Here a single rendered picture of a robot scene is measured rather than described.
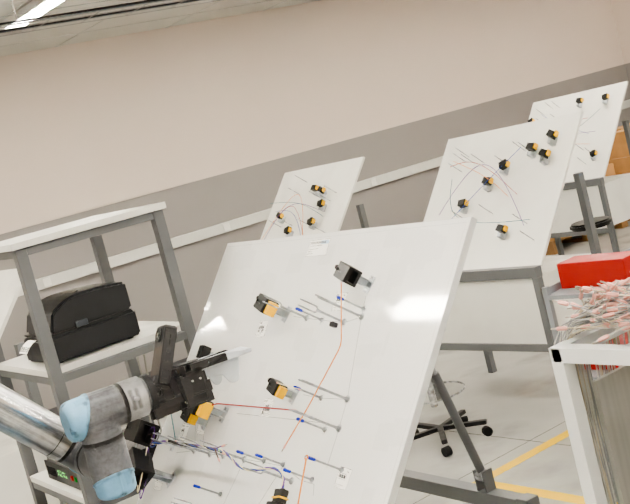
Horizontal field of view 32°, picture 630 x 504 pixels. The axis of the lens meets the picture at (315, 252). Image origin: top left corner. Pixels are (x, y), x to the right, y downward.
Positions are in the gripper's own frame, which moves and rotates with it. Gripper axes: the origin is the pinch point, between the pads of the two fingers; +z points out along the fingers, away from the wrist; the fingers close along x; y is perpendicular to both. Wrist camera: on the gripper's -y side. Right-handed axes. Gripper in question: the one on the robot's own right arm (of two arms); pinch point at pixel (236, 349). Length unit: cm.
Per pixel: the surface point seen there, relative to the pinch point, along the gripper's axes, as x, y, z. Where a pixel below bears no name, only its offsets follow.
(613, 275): -168, 34, 250
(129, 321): -136, -12, 25
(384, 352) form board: -26, 14, 46
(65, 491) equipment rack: -151, 32, -6
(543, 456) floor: -271, 122, 260
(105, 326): -135, -13, 17
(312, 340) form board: -58, 8, 45
